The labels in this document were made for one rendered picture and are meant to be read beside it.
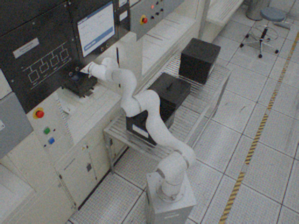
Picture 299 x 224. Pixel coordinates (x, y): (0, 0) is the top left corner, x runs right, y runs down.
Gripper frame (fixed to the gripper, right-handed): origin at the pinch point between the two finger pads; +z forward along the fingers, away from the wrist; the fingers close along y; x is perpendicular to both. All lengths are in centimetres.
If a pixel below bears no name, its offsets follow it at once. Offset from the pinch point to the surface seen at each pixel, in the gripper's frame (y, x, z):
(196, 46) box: 92, -18, -57
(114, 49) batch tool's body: 14.9, 10.5, -24.9
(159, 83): 45, -33, -46
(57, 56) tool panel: -35, 38, -29
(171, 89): 45, -33, -59
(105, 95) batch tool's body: 7.4, -32.8, -17.8
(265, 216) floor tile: 27, -119, -179
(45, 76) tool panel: -44, 33, -29
